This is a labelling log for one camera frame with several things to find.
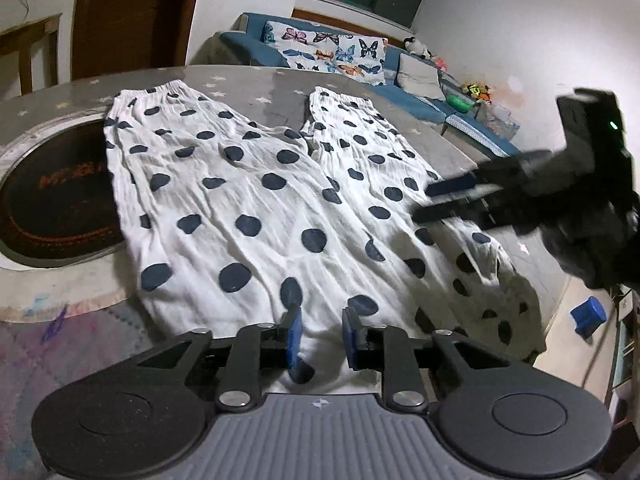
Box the white navy polka dot pants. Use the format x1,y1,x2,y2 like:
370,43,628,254
104,80,546,393

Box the grey square cushion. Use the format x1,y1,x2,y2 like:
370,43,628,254
396,54,445,100

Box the blue box on floor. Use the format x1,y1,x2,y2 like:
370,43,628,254
570,296,608,339

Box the grey star quilted table cover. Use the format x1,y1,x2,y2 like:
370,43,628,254
1,65,474,479

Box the black white plush toy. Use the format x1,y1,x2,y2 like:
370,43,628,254
404,36,433,60

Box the butterfly print pillow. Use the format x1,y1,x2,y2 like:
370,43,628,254
262,21,387,86

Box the black round induction cooktop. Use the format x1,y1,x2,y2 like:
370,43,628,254
1,120,124,268

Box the blue sofa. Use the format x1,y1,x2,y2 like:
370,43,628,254
218,13,518,157

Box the brown wooden door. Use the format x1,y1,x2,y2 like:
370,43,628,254
70,0,196,80

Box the wooden side table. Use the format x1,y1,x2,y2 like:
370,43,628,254
0,13,62,96

